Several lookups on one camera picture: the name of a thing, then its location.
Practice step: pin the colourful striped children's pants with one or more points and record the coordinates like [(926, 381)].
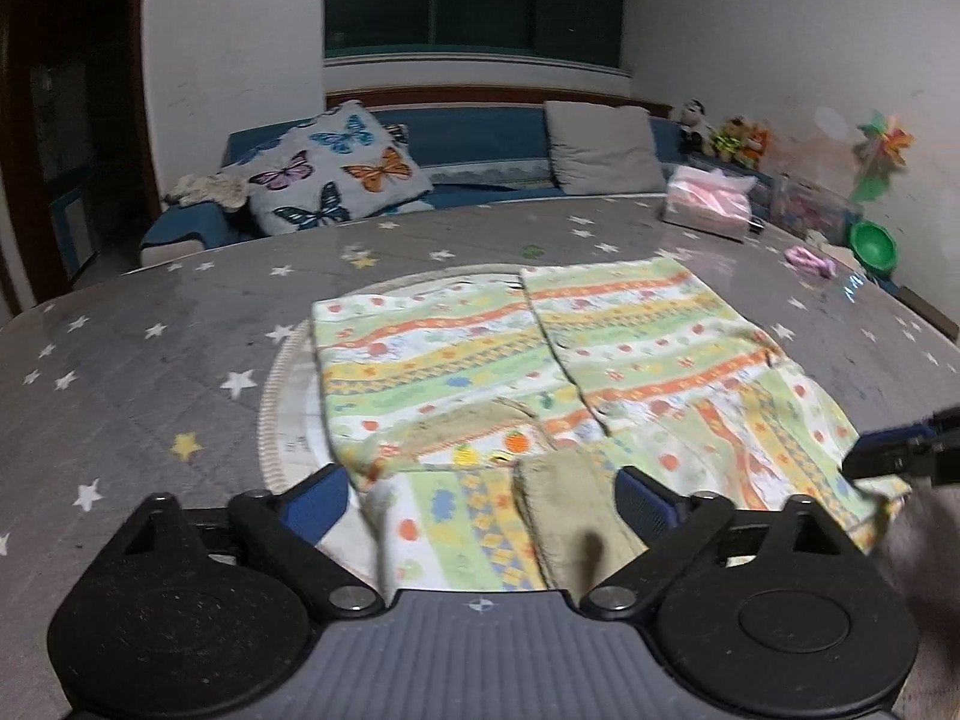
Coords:
[(450, 345)]

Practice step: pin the clear plastic storage box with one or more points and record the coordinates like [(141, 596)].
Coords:
[(814, 206)]

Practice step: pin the grey star-patterned table cover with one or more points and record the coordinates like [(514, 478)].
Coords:
[(150, 360)]

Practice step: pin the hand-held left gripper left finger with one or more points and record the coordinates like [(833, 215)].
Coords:
[(319, 504)]

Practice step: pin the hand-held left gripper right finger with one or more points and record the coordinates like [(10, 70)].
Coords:
[(645, 501)]

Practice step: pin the colourful pinwheel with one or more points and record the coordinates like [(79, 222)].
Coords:
[(881, 150)]

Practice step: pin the orange and yellow plush toy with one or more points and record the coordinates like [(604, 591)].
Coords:
[(744, 141)]

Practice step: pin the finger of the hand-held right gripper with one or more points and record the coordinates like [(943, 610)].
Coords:
[(889, 451)]

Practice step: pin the butterfly print pillow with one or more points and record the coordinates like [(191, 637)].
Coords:
[(330, 169)]

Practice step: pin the plain grey pillow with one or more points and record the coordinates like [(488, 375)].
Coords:
[(604, 146)]

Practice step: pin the crumpled beige cloth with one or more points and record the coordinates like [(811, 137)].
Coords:
[(210, 189)]

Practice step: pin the dark wooden door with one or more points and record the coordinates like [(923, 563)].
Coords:
[(67, 90)]

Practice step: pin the pink tissue pack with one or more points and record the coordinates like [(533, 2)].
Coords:
[(709, 199)]

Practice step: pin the black and white plush toy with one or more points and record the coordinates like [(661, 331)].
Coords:
[(694, 127)]

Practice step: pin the small pink toy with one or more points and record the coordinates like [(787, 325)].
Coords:
[(808, 260)]

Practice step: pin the green plastic bowl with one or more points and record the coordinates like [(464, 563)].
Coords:
[(874, 244)]

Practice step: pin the blue sofa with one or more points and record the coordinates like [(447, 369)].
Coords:
[(472, 131)]

